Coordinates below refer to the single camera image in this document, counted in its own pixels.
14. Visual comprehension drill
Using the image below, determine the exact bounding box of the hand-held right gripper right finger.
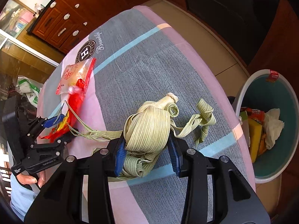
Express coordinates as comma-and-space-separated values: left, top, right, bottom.
167, 133, 272, 224

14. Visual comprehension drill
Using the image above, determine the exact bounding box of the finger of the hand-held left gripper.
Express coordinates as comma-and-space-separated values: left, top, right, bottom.
28, 114, 64, 137
30, 127, 78, 150

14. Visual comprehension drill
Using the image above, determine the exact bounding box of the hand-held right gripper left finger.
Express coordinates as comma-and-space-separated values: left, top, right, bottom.
23, 138, 127, 224

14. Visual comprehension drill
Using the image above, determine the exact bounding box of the red wrapper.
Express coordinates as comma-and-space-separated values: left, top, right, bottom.
40, 79, 86, 140

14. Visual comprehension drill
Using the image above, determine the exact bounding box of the pale green corn husk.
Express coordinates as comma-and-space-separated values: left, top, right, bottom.
77, 93, 216, 182

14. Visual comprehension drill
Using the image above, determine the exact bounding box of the white round bin teal inside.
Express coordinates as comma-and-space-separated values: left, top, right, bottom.
235, 69, 296, 184

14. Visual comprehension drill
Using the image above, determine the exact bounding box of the person's left hand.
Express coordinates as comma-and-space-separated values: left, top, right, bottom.
16, 168, 48, 189

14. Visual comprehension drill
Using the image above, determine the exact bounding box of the white green plastic bag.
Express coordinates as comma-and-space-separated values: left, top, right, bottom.
15, 75, 42, 109

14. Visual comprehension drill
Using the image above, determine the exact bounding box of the clear packet with red print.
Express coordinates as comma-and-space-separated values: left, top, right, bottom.
56, 58, 97, 96

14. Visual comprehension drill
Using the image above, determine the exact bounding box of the person's light blue clothing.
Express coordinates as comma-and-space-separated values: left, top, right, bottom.
9, 173, 40, 220

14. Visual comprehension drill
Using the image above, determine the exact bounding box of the sliding glass door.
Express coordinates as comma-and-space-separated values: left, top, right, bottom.
0, 29, 60, 80

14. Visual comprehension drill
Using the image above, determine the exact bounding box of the yellow packet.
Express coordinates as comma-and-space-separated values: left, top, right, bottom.
248, 118, 263, 164

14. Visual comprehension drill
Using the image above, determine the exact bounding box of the orange foil scrap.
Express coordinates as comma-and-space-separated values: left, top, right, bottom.
257, 131, 268, 157

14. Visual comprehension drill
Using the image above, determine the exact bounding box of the pink grey chequered tablecloth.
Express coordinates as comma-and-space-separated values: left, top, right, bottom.
36, 6, 256, 224

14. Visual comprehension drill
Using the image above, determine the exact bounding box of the white crumpled tissue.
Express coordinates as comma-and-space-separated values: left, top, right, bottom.
263, 108, 285, 150

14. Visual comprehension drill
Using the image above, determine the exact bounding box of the shelf of assorted goods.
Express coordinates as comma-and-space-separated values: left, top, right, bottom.
0, 0, 35, 38

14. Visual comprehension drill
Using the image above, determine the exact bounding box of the brown wooden cabinet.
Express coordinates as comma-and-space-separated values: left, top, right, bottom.
27, 0, 187, 54

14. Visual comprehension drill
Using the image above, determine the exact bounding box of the red tag on bin rim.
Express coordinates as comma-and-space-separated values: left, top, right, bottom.
269, 69, 279, 83

